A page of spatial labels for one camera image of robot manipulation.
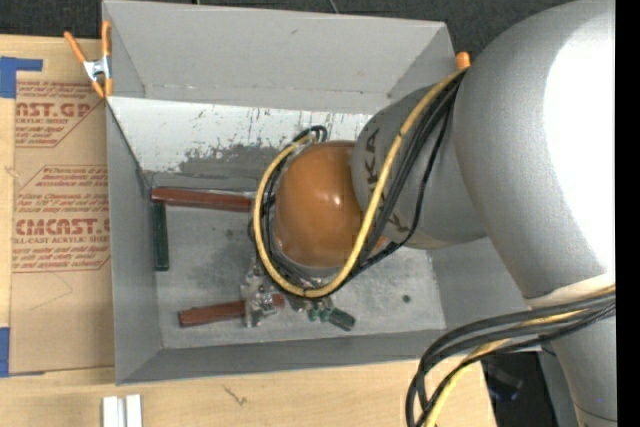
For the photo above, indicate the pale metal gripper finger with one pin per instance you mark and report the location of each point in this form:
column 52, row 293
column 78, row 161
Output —
column 257, row 315
column 251, row 287

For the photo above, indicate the red-brown block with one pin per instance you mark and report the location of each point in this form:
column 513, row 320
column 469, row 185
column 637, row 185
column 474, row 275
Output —
column 200, row 198
column 210, row 313

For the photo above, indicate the dark green flat block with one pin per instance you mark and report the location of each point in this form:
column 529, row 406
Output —
column 160, row 237

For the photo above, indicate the grey metal bin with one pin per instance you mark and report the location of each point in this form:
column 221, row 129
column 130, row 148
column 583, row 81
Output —
column 210, row 140

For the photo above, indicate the brown cardboard board, red print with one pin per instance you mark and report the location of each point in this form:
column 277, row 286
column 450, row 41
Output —
column 60, row 290

